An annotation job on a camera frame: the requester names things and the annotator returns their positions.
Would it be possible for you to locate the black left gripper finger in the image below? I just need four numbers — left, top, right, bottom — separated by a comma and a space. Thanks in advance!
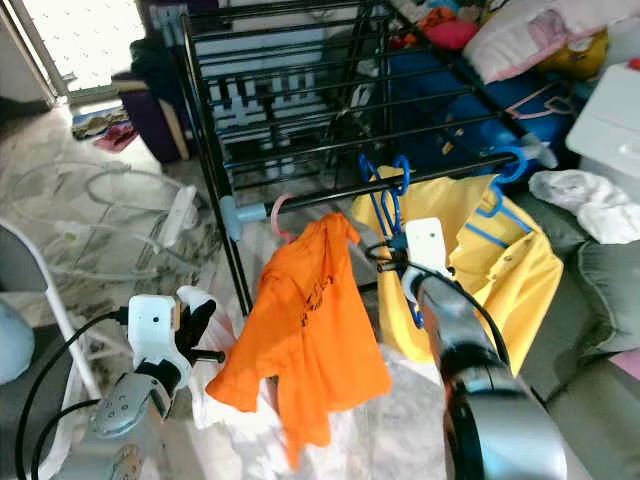
178, 298, 219, 349

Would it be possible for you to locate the white folding chair grey seat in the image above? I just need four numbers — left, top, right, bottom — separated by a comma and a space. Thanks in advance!
0, 222, 106, 401

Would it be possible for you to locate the grey green leather sofa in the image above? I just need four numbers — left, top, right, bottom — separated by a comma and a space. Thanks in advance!
530, 195, 640, 480

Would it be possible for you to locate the small red cushion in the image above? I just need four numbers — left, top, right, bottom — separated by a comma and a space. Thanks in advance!
410, 10, 481, 51

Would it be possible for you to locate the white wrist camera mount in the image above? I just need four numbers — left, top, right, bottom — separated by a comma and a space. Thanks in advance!
403, 217, 449, 306
128, 293, 181, 366

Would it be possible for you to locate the black metal drying rack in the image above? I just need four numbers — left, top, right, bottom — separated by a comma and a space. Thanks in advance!
178, 0, 561, 311

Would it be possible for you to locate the white tubular floor stand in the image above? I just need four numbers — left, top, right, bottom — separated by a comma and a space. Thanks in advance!
10, 160, 201, 281

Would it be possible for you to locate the pink clothes pile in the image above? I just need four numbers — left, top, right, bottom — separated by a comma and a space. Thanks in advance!
72, 105, 141, 153

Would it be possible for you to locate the yellow polo shirt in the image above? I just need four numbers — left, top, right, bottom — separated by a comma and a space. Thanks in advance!
350, 165, 564, 376

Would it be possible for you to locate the blue plastic hanger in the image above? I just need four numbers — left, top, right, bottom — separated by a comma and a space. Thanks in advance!
357, 153, 426, 331
465, 145, 531, 251

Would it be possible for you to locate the white box appliance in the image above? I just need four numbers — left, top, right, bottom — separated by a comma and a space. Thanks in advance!
565, 60, 640, 176

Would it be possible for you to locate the orange polo shirt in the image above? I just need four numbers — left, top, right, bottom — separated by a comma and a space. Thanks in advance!
205, 212, 393, 471

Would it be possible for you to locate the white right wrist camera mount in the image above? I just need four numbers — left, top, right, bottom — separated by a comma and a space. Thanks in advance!
403, 217, 449, 306

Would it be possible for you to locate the long black left arm cable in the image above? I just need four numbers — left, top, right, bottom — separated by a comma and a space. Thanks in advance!
15, 308, 133, 480

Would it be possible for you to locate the dark purple armchair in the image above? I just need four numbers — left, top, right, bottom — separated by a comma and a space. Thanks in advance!
115, 0, 201, 166

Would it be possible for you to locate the light blue cushion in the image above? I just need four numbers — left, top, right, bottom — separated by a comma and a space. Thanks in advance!
0, 300, 36, 386

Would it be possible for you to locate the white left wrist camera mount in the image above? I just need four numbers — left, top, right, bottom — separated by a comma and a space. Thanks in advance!
128, 293, 181, 366

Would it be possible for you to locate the pink plastic hanger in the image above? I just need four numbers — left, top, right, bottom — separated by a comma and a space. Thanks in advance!
268, 193, 298, 244

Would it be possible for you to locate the pink white pillow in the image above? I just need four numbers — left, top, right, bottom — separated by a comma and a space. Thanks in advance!
460, 0, 611, 86

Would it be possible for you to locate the yellow plush toy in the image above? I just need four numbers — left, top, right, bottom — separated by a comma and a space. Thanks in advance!
540, 30, 611, 81

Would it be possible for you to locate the pink mat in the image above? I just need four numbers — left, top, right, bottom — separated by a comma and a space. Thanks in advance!
610, 350, 640, 381

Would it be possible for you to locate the crumpled white cloth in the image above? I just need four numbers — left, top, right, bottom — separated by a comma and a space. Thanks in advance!
528, 168, 640, 246

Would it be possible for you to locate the blue plastic storage box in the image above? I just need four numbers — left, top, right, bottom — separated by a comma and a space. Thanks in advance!
380, 45, 576, 171

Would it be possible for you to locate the white shirt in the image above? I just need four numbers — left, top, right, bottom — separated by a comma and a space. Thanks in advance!
178, 285, 263, 443

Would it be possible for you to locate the short black left arm cable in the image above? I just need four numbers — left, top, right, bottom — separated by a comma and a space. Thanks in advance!
35, 396, 109, 480

